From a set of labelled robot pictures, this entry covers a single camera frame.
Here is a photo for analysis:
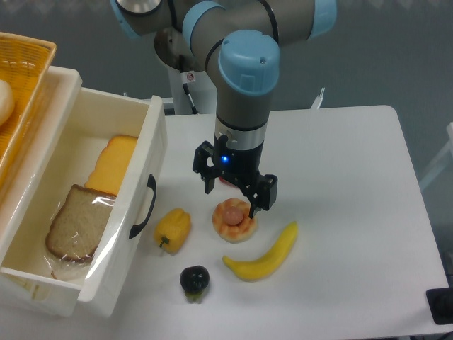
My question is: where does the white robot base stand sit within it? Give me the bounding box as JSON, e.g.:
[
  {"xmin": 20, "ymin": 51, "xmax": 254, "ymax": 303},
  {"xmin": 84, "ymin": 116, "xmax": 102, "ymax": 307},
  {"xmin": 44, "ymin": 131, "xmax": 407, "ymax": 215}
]
[{"xmin": 167, "ymin": 68, "xmax": 217, "ymax": 115}]

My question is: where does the black device at table edge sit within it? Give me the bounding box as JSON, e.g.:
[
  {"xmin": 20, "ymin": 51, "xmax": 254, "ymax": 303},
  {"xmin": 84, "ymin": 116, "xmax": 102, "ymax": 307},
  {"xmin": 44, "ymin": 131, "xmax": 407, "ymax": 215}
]
[{"xmin": 425, "ymin": 288, "xmax": 453, "ymax": 325}]

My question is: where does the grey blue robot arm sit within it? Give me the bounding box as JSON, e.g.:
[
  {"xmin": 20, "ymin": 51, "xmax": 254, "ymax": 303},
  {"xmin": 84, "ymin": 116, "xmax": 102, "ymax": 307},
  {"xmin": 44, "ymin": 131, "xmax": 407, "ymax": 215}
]
[{"xmin": 110, "ymin": 1, "xmax": 337, "ymax": 215}]

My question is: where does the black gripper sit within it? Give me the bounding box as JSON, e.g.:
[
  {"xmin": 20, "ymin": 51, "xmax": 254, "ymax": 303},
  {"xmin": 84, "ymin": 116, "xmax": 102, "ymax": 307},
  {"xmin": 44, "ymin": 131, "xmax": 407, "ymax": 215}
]
[{"xmin": 193, "ymin": 137, "xmax": 278, "ymax": 217}]

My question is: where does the yellow bell pepper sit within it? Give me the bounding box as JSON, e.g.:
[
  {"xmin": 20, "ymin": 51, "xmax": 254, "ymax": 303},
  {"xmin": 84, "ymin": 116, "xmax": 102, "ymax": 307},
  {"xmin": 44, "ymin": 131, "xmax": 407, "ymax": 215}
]
[{"xmin": 153, "ymin": 208, "xmax": 192, "ymax": 254}]

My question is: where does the black drawer handle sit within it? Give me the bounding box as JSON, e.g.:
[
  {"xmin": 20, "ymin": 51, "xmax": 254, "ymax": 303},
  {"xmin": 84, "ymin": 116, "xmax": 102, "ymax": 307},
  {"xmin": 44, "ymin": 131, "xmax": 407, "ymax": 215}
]
[{"xmin": 129, "ymin": 174, "xmax": 157, "ymax": 239}]

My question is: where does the white plastic drawer box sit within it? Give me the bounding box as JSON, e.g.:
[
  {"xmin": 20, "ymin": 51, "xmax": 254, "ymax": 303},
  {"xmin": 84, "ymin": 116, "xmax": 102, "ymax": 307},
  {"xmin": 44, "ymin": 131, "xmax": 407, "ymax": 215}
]
[{"xmin": 1, "ymin": 67, "xmax": 167, "ymax": 317}]

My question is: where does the yellow banana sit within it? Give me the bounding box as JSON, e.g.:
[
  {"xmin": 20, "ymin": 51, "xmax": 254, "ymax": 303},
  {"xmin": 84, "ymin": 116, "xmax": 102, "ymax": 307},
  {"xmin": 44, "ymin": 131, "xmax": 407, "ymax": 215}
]
[{"xmin": 222, "ymin": 221, "xmax": 299, "ymax": 281}]

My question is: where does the dark purple mangosteen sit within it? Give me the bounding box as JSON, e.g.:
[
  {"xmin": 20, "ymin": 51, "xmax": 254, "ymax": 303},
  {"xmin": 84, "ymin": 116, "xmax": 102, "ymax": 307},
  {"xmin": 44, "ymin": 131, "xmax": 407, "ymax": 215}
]
[{"xmin": 180, "ymin": 265, "xmax": 210, "ymax": 303}]

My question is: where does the brown bread slice in wrap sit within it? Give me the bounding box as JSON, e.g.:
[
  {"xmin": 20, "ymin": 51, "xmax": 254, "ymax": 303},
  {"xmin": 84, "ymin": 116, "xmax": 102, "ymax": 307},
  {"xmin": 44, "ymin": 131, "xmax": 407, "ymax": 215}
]
[{"xmin": 45, "ymin": 184, "xmax": 116, "ymax": 263}]

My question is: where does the white bun in basket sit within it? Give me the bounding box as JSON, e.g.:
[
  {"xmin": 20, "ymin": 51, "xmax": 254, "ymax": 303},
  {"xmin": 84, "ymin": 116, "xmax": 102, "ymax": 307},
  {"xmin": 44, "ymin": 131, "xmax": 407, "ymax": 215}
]
[{"xmin": 0, "ymin": 80, "xmax": 15, "ymax": 125}]

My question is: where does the yellow wicker basket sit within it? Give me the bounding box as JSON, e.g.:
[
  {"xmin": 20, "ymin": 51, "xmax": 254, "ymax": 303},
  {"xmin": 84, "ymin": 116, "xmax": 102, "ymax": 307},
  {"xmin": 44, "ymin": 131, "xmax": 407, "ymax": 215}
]
[{"xmin": 1, "ymin": 32, "xmax": 57, "ymax": 183}]

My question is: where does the sausage pastry bun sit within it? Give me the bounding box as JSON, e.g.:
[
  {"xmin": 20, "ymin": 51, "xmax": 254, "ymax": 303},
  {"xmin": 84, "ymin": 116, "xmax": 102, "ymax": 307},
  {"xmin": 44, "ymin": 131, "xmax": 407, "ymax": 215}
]
[{"xmin": 212, "ymin": 198, "xmax": 258, "ymax": 243}]

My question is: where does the orange toast slice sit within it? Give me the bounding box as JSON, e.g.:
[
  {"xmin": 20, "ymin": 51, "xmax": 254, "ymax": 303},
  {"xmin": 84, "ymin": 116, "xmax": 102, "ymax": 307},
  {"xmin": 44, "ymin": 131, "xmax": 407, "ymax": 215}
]
[{"xmin": 84, "ymin": 135, "xmax": 137, "ymax": 196}]

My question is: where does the white chair frame right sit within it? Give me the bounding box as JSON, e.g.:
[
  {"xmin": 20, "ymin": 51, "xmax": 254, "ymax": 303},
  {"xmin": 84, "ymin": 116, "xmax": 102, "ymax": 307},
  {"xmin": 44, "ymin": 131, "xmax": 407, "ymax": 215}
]
[{"xmin": 418, "ymin": 123, "xmax": 452, "ymax": 192}]

